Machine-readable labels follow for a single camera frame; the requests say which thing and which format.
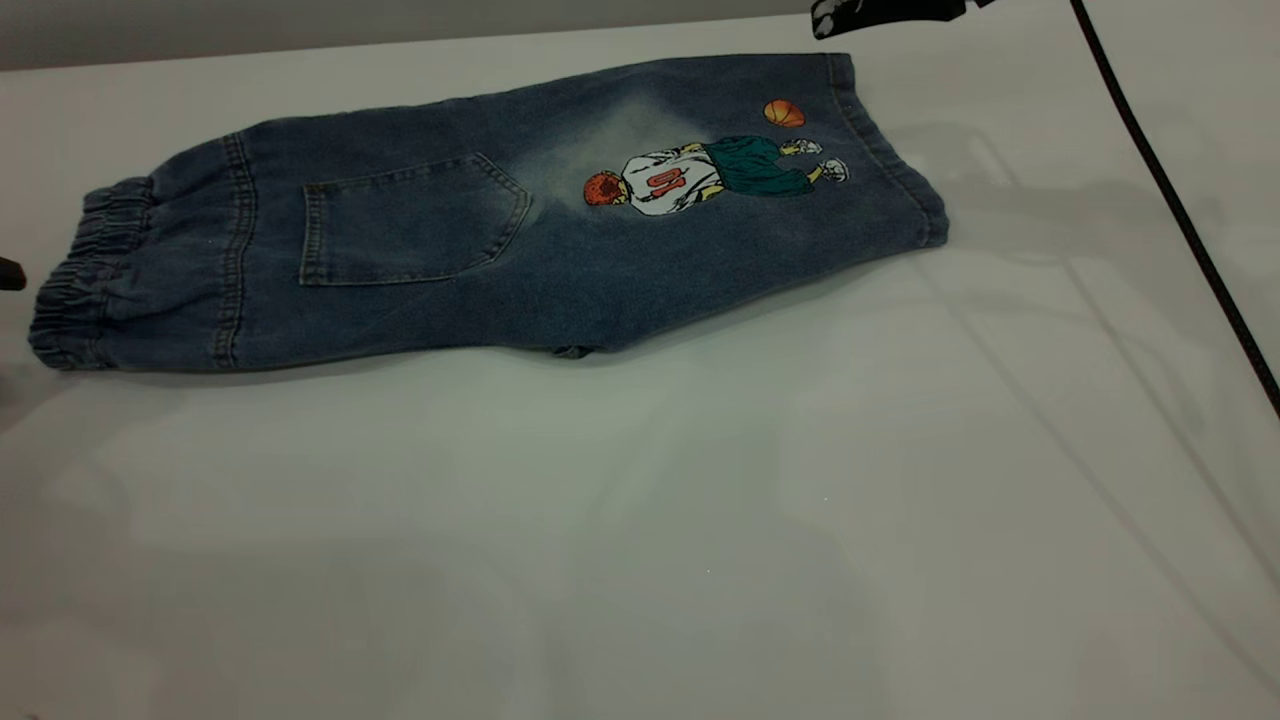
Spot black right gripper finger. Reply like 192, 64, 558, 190
811, 0, 998, 41

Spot blue denim pants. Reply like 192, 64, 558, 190
27, 52, 950, 374

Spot thick black cable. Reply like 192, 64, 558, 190
1068, 0, 1280, 419

